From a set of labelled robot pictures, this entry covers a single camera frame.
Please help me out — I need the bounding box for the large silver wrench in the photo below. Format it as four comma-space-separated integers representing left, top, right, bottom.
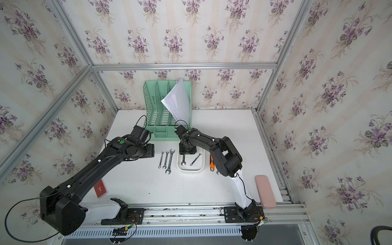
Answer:
165, 149, 175, 175

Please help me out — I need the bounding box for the white plastic storage box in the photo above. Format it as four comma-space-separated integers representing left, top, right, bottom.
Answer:
177, 147, 206, 174

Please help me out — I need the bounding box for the tiny silver wrench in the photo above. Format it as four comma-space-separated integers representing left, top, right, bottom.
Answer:
190, 153, 202, 166

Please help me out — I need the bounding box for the small silver wrench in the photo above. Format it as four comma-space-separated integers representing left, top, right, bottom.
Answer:
163, 151, 169, 169

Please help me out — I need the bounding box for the orange handled adjustable wrench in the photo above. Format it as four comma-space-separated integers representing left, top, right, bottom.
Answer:
209, 155, 215, 172

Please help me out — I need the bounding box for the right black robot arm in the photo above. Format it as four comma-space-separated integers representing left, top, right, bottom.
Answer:
175, 125, 264, 225

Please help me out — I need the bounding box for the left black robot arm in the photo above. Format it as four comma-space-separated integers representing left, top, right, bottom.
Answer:
39, 125, 155, 235

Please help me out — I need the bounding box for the green file organizer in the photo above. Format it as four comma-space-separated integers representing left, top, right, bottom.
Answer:
143, 80, 179, 141

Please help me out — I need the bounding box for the white paper stack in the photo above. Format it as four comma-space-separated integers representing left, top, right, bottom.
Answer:
161, 78, 192, 126

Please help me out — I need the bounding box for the red card package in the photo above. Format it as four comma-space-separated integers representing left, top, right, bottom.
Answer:
94, 179, 108, 199

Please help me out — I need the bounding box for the small circuit board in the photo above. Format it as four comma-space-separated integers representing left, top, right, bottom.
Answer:
112, 227, 128, 236

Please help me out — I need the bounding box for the pink case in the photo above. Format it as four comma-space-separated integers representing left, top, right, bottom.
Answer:
255, 175, 277, 209

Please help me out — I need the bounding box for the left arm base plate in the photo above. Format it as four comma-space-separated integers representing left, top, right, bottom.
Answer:
101, 198, 145, 225

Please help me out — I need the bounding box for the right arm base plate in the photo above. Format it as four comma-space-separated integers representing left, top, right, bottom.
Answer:
223, 201, 264, 223

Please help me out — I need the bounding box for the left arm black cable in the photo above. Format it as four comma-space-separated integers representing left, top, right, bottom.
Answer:
4, 195, 60, 244

